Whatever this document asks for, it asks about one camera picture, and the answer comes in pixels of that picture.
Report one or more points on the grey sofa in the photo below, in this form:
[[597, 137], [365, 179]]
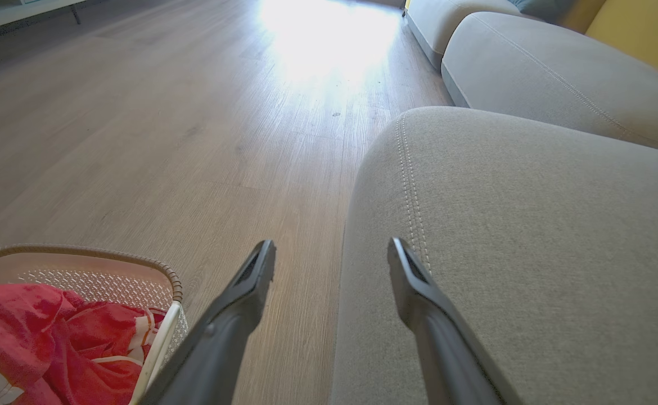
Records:
[[531, 236]]

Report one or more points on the white mesh basket, woven rim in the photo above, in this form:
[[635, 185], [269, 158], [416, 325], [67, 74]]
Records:
[[98, 267]]

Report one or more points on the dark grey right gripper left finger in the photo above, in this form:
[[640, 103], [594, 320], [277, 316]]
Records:
[[222, 337]]

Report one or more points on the dark teal pillow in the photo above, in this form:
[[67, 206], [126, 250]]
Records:
[[542, 7]]

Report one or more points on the yellow sofa back cushion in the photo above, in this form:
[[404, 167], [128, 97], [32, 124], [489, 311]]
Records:
[[644, 31]]

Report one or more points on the white low bench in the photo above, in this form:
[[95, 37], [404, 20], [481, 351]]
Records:
[[3, 14]]

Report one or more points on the red garment with white part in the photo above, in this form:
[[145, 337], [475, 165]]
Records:
[[8, 320]]

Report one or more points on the grey sofa seat cushion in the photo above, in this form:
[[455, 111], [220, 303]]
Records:
[[542, 79], [441, 19]]

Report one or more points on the red cloth with striped trim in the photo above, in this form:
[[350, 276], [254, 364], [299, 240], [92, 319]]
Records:
[[109, 332]]

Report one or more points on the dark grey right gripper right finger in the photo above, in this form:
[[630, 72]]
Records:
[[441, 343]]

